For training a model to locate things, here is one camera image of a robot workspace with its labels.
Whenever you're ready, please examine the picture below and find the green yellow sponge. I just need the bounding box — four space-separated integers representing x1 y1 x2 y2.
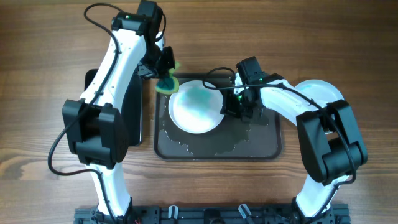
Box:
155 62 180 95

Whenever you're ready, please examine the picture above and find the white plate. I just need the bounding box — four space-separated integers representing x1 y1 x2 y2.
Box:
295 80 344 116
168 80 224 134

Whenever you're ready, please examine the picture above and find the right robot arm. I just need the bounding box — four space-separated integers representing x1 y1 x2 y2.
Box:
221 57 368 223

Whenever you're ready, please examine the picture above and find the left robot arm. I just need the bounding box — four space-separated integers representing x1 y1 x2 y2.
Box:
60 1 179 223

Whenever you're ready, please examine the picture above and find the small black tray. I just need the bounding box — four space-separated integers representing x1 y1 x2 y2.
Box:
76 71 142 151

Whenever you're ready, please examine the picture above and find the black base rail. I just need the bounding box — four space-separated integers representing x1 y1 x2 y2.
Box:
73 204 351 224

